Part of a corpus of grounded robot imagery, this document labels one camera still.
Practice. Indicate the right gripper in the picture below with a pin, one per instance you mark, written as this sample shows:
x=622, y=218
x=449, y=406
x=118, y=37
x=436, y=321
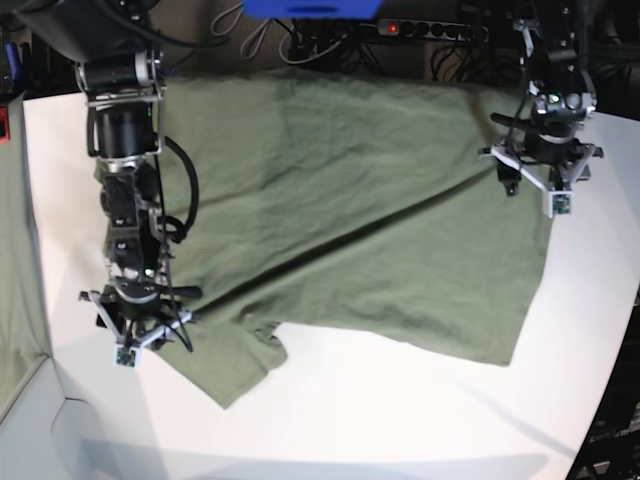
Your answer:
x=143, y=314

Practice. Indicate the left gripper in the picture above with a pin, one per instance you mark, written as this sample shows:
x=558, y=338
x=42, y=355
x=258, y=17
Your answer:
x=544, y=151

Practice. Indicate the green t-shirt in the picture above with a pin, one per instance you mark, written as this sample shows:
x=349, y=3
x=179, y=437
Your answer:
x=351, y=203

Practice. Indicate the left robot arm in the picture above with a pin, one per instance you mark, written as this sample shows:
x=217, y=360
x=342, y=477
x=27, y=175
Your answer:
x=556, y=98

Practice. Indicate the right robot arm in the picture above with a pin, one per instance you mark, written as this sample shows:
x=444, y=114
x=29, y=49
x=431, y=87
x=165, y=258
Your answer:
x=117, y=58

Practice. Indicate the green cloth at left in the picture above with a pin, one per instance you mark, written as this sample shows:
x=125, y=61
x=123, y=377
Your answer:
x=25, y=339

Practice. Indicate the white power strip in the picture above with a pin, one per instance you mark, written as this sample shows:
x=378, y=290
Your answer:
x=420, y=29

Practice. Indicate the red device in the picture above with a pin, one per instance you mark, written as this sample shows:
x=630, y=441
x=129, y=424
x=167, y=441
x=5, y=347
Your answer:
x=4, y=125

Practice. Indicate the blue box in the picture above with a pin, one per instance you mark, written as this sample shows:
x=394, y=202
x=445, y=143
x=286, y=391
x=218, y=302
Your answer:
x=312, y=9

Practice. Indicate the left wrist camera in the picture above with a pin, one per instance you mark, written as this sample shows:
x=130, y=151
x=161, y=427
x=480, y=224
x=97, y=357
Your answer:
x=557, y=203

